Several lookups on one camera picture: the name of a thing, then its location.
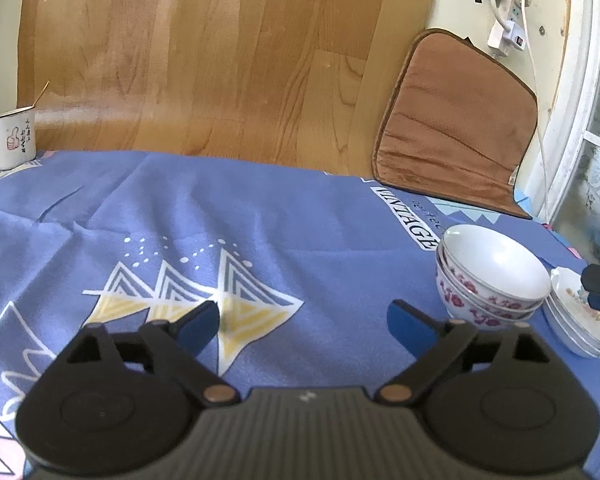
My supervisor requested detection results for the white power strip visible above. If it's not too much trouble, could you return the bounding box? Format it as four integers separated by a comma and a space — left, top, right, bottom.
487, 0, 530, 57

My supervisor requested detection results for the small floral white plate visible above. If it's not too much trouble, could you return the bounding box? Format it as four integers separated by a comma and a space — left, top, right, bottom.
545, 310, 600, 359
542, 300, 600, 353

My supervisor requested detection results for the large floral white bowl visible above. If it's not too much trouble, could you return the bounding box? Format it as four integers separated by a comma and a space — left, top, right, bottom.
439, 225, 553, 311

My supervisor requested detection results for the blue printed tablecloth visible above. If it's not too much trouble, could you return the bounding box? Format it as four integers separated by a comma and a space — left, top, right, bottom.
0, 147, 600, 480

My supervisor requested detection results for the brown seat cushion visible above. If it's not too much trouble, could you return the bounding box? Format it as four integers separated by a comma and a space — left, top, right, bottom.
370, 28, 538, 220

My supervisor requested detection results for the white power cord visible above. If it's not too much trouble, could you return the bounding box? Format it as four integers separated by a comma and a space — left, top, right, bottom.
517, 0, 552, 223

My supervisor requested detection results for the white framed window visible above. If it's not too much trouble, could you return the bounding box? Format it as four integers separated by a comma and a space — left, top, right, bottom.
545, 0, 600, 261

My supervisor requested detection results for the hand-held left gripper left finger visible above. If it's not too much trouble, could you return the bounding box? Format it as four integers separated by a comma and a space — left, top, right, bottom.
65, 300, 241, 407

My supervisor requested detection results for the large floral white plate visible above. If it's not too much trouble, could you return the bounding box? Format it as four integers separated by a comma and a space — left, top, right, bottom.
544, 266, 600, 346

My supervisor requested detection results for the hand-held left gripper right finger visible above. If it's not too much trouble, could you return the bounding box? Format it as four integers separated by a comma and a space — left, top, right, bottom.
379, 299, 552, 404

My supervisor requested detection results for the white enamel mug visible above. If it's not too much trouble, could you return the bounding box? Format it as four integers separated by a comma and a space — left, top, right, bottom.
0, 105, 37, 171

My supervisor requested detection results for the thin wooden stick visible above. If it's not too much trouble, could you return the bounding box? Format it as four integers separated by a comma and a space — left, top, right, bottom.
31, 80, 51, 109

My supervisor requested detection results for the wooden board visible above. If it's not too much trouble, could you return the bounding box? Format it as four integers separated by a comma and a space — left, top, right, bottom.
17, 0, 438, 178

